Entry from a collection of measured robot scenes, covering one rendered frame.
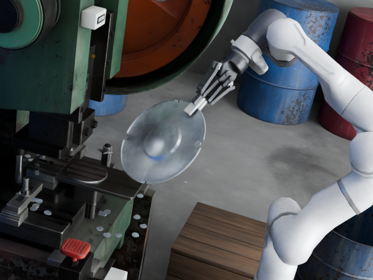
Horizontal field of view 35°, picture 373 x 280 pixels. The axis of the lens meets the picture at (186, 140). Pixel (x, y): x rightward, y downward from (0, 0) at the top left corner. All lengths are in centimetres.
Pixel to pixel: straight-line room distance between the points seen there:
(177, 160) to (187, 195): 164
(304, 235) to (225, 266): 67
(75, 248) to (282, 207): 62
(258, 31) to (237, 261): 94
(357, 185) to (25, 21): 97
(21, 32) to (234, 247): 134
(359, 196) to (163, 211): 163
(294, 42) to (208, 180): 193
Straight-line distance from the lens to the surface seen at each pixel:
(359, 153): 165
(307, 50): 170
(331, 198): 171
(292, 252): 167
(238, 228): 251
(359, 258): 246
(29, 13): 140
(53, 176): 183
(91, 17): 147
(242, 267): 231
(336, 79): 169
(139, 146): 180
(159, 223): 305
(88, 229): 184
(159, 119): 182
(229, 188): 348
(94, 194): 183
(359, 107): 171
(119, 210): 194
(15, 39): 143
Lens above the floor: 173
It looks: 26 degrees down
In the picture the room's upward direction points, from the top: 11 degrees clockwise
